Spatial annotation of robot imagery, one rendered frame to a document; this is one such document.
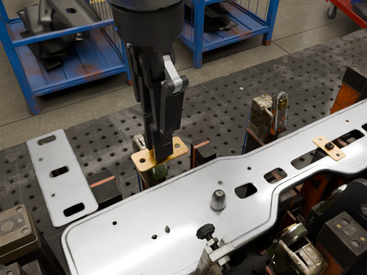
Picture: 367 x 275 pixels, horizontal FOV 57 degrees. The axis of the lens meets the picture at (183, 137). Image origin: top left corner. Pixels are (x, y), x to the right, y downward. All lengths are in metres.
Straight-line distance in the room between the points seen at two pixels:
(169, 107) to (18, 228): 0.44
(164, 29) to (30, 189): 0.98
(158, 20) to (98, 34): 2.80
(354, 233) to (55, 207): 0.59
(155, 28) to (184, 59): 2.66
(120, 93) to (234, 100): 1.36
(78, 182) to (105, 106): 1.78
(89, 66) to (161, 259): 2.17
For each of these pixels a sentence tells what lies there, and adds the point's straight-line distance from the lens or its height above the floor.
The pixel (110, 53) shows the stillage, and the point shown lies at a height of 0.16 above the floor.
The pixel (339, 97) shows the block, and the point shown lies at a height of 0.91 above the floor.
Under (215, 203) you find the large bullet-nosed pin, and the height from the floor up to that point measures 1.03.
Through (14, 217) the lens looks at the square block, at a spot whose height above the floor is 1.06.
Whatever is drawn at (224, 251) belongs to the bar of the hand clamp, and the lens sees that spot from 0.47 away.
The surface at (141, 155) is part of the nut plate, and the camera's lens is 0.52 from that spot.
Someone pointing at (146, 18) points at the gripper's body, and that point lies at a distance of 0.34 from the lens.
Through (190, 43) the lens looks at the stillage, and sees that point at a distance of 2.86.
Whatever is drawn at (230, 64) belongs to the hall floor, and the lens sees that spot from 2.97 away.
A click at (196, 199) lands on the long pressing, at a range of 0.76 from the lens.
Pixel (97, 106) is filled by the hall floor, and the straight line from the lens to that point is 2.58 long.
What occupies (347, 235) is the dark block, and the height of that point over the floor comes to 1.12.
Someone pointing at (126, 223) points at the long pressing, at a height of 1.00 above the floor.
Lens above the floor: 1.64
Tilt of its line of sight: 46 degrees down
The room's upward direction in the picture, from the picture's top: straight up
